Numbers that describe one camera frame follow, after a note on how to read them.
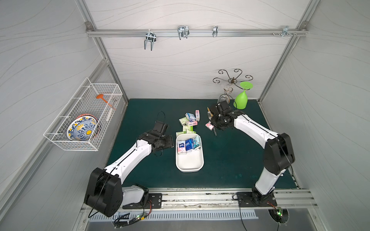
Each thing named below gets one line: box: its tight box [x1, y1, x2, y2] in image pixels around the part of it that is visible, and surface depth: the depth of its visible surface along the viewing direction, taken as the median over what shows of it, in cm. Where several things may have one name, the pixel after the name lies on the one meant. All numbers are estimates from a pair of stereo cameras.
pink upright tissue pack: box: [195, 109, 200, 122], surface depth 109 cm
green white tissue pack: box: [175, 130, 187, 138], surface depth 100 cm
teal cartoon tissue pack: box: [193, 135, 202, 149], surface depth 90 cm
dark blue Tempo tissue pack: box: [185, 138, 195, 152], surface depth 92 cm
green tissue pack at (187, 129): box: [182, 125, 194, 134], surface depth 103 cm
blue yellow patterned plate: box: [66, 113, 99, 142], surface depth 62 cm
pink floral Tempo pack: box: [177, 140, 187, 154], surface depth 90 cm
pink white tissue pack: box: [185, 119, 199, 127], surface depth 103 cm
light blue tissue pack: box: [185, 112, 197, 122], surface depth 106 cm
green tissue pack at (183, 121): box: [178, 116, 189, 126], surface depth 106 cm
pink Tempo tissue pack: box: [204, 121, 215, 131], surface depth 92 cm
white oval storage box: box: [175, 133, 205, 173], surface depth 90 cm
